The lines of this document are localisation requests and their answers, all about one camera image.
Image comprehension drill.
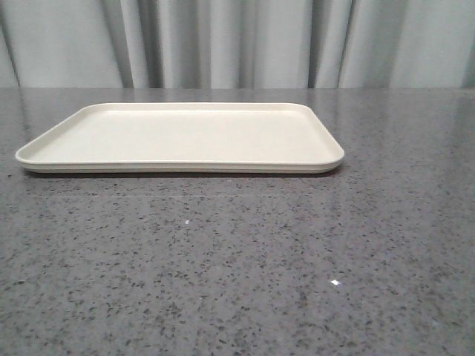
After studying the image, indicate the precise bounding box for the cream rectangular plastic tray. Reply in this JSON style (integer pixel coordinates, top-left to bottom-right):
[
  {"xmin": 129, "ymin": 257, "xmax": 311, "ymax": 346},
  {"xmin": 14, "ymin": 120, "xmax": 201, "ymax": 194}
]
[{"xmin": 16, "ymin": 102, "xmax": 344, "ymax": 174}]

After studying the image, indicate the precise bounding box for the pale grey pleated curtain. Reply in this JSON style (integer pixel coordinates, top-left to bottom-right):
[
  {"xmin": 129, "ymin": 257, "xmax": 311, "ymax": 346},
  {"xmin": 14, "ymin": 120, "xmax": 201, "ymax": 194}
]
[{"xmin": 1, "ymin": 1, "xmax": 474, "ymax": 89}]

